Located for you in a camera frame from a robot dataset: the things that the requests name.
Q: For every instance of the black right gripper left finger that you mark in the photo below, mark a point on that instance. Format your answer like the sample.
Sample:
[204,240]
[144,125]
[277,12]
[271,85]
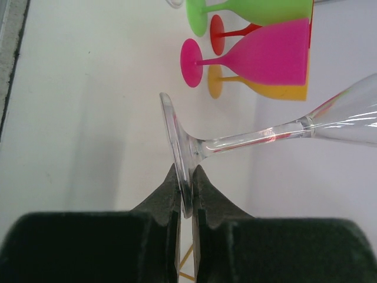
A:
[158,259]

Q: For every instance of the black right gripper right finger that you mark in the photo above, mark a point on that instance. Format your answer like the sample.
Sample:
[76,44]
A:
[214,217]

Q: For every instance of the yellow wine glass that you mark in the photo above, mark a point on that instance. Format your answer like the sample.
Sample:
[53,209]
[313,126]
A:
[215,82]

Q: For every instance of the clear wine glass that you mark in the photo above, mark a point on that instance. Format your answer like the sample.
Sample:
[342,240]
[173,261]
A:
[348,117]
[176,4]

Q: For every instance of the magenta wine glass front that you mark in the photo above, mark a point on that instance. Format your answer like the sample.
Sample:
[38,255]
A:
[272,55]

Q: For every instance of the red wine glass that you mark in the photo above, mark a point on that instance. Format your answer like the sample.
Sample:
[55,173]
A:
[218,34]

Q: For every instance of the green wine glass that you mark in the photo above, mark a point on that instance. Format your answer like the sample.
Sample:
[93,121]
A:
[262,12]

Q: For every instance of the clear wine glass front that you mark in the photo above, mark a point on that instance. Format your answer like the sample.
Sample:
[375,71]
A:
[176,4]

